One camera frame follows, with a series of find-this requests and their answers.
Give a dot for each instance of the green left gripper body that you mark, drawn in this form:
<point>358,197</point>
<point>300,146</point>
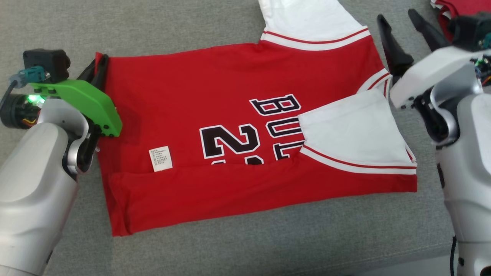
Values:
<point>88,101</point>

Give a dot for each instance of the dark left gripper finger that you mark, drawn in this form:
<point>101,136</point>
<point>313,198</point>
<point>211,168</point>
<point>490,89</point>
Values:
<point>101,73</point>
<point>87,73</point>

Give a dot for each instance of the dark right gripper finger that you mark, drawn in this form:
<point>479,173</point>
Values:
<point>393,50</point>
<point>429,32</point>

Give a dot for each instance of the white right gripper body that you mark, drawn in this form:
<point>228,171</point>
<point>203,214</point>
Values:
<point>433,73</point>

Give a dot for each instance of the red shorts with white stripe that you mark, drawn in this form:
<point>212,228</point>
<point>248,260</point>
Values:
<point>460,7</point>

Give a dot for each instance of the red Bulls jersey white sleeves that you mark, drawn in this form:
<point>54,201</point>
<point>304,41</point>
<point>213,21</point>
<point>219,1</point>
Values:
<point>184,96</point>

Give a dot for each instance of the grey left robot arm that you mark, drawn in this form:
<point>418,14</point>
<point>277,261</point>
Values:
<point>34,184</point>

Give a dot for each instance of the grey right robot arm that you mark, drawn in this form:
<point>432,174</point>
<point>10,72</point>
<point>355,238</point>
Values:
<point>472,172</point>

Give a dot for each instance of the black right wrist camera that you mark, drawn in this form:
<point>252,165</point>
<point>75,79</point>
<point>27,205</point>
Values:
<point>470,30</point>

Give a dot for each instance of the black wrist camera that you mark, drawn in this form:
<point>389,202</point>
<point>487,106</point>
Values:
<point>46,63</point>
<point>470,30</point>

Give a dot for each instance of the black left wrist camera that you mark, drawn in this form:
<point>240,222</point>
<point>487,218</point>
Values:
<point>46,63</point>

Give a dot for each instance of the teal left camera connector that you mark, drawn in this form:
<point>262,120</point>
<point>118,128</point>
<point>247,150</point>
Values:
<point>28,74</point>

